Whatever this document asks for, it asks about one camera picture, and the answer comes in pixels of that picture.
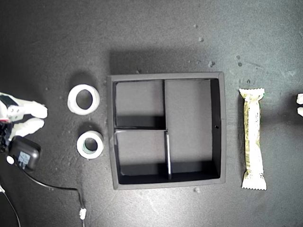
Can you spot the small white tape roll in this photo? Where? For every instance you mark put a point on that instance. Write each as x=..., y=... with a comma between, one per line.
x=80, y=148

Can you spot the black camera box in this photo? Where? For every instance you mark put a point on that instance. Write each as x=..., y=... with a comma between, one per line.
x=29, y=147

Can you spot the black camera bracket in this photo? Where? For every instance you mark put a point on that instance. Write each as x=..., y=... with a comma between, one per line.
x=4, y=137

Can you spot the printed wrapper snack bar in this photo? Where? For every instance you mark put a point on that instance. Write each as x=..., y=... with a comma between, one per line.
x=253, y=142

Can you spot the black compartment tray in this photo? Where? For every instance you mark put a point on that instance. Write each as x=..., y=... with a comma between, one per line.
x=189, y=118

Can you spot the large white tape roll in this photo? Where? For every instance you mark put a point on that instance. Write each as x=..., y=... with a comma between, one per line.
x=72, y=101

